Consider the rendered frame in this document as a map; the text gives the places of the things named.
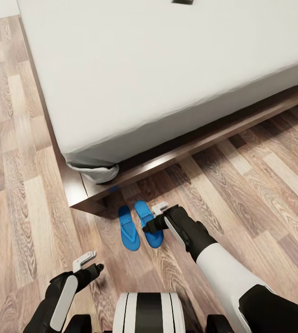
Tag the bed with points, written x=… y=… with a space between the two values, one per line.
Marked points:
x=130 y=87

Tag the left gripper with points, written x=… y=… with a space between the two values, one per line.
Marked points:
x=90 y=273

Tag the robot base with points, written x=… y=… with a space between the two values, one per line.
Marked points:
x=216 y=323

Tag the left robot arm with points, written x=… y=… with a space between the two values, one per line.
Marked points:
x=51 y=313

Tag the robot trunk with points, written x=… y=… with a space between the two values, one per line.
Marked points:
x=149 y=313

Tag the sandal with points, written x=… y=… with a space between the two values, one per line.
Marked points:
x=155 y=240
x=129 y=234

